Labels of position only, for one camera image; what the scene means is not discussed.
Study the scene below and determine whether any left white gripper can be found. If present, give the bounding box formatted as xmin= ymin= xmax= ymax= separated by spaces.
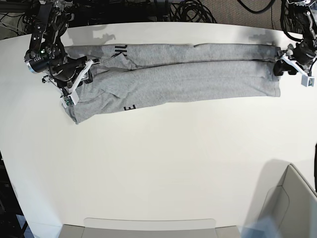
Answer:
xmin=273 ymin=49 xmax=312 ymax=76

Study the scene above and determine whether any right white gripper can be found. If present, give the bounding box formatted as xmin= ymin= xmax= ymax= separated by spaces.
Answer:
xmin=42 ymin=59 xmax=93 ymax=96

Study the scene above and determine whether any grey T-shirt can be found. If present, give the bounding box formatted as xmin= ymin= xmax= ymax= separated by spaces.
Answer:
xmin=65 ymin=44 xmax=280 ymax=123

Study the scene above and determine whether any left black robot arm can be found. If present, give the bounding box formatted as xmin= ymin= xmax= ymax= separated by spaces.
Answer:
xmin=273 ymin=0 xmax=317 ymax=76

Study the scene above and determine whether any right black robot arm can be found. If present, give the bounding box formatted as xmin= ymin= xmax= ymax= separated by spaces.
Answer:
xmin=24 ymin=0 xmax=93 ymax=96

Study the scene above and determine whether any grey bin at right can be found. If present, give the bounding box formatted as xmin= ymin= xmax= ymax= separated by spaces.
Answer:
xmin=259 ymin=164 xmax=317 ymax=238

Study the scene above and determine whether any grey bin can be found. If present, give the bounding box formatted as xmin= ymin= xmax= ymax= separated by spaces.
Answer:
xmin=259 ymin=164 xmax=317 ymax=238
xmin=59 ymin=218 xmax=241 ymax=238

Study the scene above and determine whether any grey bin at bottom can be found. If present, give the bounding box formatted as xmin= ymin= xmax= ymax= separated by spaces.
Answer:
xmin=59 ymin=218 xmax=241 ymax=238

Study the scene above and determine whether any blue translucent object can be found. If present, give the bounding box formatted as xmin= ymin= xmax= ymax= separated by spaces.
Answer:
xmin=240 ymin=216 xmax=281 ymax=238

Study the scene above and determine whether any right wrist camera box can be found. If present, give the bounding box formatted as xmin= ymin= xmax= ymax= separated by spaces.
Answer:
xmin=60 ymin=92 xmax=79 ymax=108

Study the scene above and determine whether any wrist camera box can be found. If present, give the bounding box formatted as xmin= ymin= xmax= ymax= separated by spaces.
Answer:
xmin=60 ymin=92 xmax=79 ymax=108
xmin=301 ymin=75 xmax=315 ymax=87

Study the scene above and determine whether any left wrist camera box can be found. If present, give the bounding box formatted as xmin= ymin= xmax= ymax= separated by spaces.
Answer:
xmin=301 ymin=75 xmax=315 ymax=87

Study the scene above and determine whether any thick black hose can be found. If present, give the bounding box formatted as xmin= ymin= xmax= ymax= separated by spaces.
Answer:
xmin=236 ymin=0 xmax=277 ymax=14

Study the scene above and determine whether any black cable bundle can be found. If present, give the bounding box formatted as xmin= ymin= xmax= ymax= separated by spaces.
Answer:
xmin=170 ymin=0 xmax=218 ymax=24

